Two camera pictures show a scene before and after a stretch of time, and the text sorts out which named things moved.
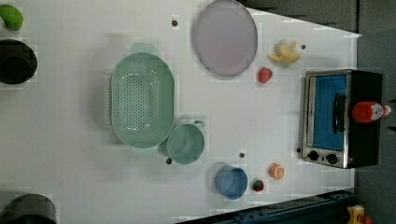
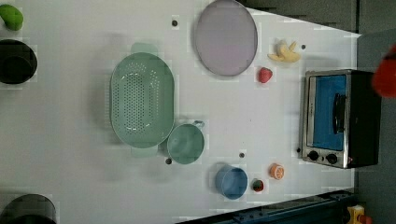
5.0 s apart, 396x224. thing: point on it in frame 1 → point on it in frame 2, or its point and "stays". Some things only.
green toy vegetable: [11, 17] stays
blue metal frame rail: [324, 208] stays
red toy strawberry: [264, 75] stays
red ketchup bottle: [366, 111] → [384, 77]
